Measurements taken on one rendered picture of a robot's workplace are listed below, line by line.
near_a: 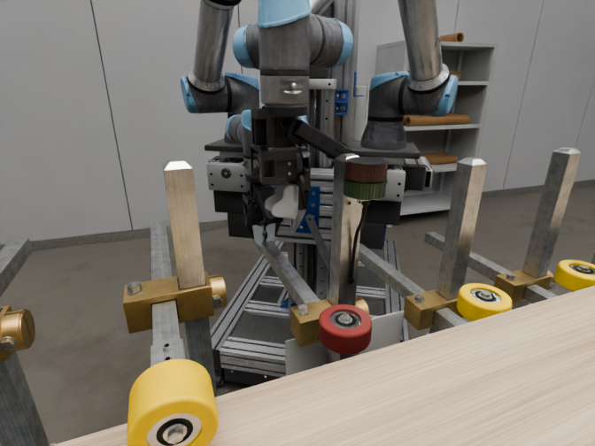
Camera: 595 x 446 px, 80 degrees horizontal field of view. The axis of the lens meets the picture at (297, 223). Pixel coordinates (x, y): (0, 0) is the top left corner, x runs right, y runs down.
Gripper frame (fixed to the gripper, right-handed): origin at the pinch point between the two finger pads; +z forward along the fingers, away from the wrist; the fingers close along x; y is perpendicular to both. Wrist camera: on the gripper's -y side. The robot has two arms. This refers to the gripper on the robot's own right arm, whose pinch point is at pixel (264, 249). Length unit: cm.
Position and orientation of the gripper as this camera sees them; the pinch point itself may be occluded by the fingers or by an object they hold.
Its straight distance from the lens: 95.7
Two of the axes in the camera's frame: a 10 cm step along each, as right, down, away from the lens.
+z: 0.0, 9.3, 3.6
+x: -9.3, 1.3, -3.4
